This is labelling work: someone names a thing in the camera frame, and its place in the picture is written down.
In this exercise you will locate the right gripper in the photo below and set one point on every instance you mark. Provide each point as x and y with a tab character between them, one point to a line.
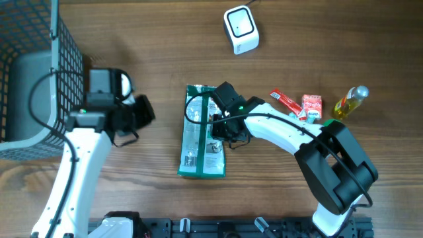
217	133

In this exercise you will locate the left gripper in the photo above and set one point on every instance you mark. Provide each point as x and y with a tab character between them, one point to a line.
142	110

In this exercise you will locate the green sponge package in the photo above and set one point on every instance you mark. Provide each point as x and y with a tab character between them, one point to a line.
201	155

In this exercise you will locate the red stick packet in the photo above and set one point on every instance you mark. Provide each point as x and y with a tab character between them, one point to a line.
290	104

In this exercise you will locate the orange small box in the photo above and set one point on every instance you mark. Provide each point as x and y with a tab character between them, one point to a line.
312	105

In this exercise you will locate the green lid jar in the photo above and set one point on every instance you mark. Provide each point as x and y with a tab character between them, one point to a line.
332	122

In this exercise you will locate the yellow liquid bottle silver cap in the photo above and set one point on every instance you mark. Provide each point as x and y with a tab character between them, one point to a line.
354	97

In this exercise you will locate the teal snack packet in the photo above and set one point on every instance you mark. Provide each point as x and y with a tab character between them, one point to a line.
310	118

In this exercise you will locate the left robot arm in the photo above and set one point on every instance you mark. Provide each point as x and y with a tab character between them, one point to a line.
109	110

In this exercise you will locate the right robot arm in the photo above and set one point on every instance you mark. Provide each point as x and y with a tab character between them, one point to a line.
336	168

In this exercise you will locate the white barcode scanner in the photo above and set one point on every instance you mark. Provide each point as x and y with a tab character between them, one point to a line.
241	29

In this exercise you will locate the grey plastic mesh basket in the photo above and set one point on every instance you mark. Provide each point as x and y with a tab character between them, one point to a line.
41	79

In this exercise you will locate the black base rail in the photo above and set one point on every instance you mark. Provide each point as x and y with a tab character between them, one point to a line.
285	228

